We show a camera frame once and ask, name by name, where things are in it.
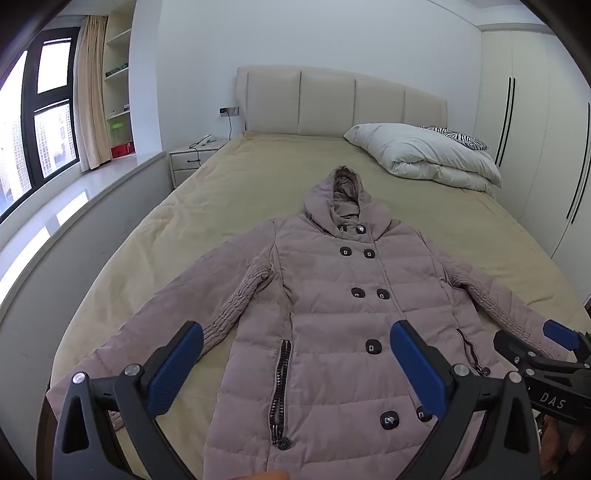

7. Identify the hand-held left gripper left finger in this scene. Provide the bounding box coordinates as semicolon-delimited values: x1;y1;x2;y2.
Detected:
52;320;205;480

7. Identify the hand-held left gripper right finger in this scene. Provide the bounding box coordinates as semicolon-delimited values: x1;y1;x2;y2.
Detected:
389;319;542;480

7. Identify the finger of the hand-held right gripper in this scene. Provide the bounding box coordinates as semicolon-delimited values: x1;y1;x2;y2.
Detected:
492;329;543;376
543;318;591;366

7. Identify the mauve hooded puffer jacket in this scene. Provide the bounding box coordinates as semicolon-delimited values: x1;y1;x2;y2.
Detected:
46;166;583;480

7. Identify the white wardrobe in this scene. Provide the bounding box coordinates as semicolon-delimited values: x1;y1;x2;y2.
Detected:
475;27;591;274

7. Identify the bed with beige sheet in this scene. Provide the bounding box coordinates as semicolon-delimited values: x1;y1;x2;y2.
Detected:
46;131;591;480

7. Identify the grey window sill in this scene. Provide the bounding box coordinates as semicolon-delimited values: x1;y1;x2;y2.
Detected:
0;151;168;282

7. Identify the white nightstand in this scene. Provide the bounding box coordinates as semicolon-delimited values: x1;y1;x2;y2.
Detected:
168;137;230;188

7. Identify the zebra print pillow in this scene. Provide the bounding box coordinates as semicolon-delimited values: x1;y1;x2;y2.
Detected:
418;126;489;152

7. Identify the white folded duvet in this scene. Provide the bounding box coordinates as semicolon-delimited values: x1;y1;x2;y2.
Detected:
344;123;503;193

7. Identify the black framed window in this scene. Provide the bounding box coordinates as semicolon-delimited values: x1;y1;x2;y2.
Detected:
0;27;82;223

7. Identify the cream padded headboard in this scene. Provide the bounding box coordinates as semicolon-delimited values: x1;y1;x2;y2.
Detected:
235;66;448;137

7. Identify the beige curtain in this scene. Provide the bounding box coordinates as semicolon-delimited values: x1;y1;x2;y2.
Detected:
75;15;112;173

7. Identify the white built-in shelf unit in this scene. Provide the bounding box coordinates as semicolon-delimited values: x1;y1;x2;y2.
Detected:
102;0;138;160

